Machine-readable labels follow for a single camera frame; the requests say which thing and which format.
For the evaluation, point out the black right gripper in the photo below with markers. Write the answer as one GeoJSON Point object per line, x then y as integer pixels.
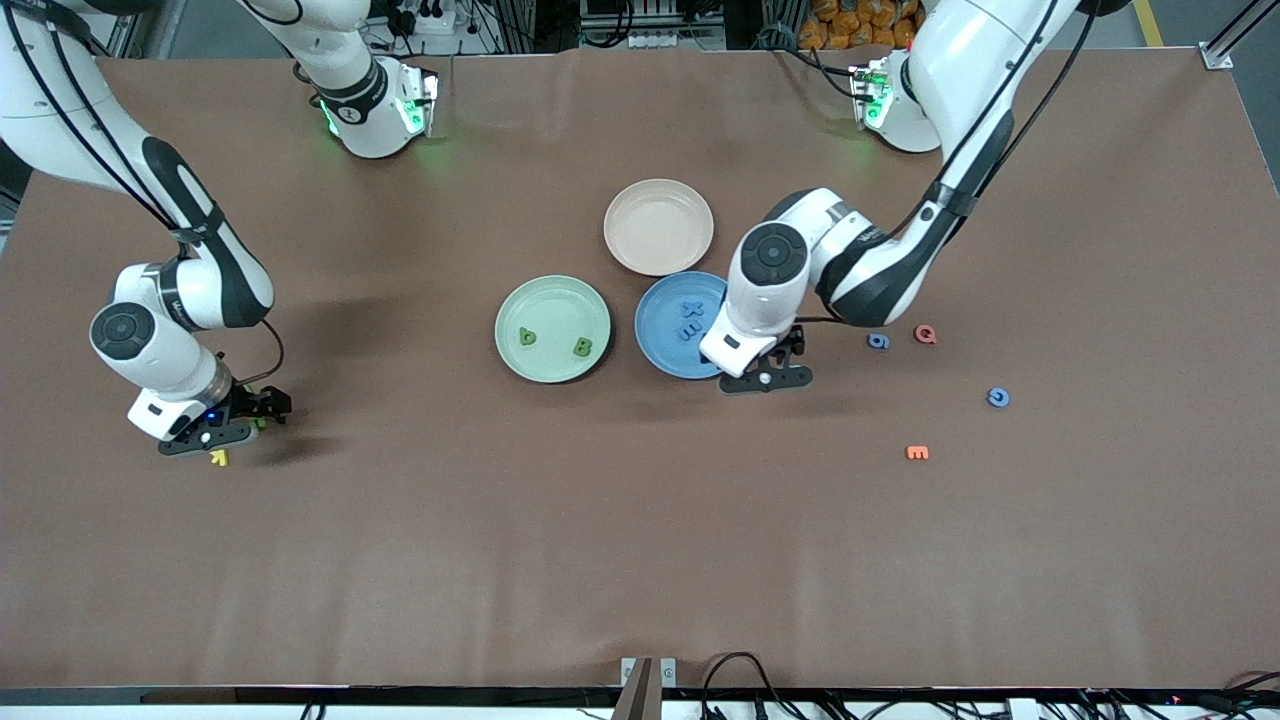
{"type": "Point", "coordinates": [258, 404]}

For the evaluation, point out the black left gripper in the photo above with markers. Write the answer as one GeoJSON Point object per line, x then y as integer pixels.
{"type": "Point", "coordinates": [792, 342]}

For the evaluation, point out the blue foam letter E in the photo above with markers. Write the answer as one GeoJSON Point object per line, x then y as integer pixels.
{"type": "Point", "coordinates": [690, 331]}

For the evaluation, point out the blue foam letter X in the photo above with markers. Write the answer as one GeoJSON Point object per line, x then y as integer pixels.
{"type": "Point", "coordinates": [692, 309]}

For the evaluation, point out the green foam letter B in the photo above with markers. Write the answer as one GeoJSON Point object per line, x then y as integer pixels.
{"type": "Point", "coordinates": [583, 347]}

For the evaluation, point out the blue foam letter C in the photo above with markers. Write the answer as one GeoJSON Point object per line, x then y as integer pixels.
{"type": "Point", "coordinates": [998, 404]}

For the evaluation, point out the green foam letter q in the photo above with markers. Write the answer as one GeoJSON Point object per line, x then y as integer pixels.
{"type": "Point", "coordinates": [533, 338]}

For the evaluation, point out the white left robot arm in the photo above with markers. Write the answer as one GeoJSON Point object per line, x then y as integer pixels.
{"type": "Point", "coordinates": [960, 60]}

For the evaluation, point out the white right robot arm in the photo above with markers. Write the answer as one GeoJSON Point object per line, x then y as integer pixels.
{"type": "Point", "coordinates": [50, 120]}

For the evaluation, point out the red foam letter Q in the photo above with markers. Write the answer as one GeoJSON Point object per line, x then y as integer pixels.
{"type": "Point", "coordinates": [917, 335]}

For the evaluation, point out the blue round plate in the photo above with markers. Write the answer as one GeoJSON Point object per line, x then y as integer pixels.
{"type": "Point", "coordinates": [660, 345]}

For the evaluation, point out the beige round plate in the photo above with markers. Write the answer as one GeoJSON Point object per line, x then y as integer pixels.
{"type": "Point", "coordinates": [659, 227]}

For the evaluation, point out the green round plate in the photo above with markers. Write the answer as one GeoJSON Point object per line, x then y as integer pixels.
{"type": "Point", "coordinates": [555, 310]}

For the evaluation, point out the brown table cover sheet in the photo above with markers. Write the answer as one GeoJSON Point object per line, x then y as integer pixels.
{"type": "Point", "coordinates": [640, 550]}

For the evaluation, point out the orange mesh bag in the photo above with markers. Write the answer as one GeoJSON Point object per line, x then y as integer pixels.
{"type": "Point", "coordinates": [850, 25]}

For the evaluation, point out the narrow white power strip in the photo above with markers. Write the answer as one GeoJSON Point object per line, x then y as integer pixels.
{"type": "Point", "coordinates": [655, 40]}

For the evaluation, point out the dark equipment rack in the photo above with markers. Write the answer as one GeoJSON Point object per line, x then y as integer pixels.
{"type": "Point", "coordinates": [600, 20]}

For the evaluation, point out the white power strip with plugs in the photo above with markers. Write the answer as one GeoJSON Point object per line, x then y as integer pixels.
{"type": "Point", "coordinates": [436, 24]}

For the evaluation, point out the small metal bracket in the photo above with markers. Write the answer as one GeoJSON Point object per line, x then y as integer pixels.
{"type": "Point", "coordinates": [668, 672]}

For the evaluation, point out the grey camera pole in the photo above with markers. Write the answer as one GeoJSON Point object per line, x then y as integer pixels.
{"type": "Point", "coordinates": [632, 695]}

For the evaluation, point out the plain aluminium frame profile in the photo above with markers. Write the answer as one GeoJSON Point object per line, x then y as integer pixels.
{"type": "Point", "coordinates": [128, 25]}

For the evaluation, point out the aluminium frame profile with bracket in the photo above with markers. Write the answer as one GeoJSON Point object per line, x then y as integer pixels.
{"type": "Point", "coordinates": [1215, 55]}

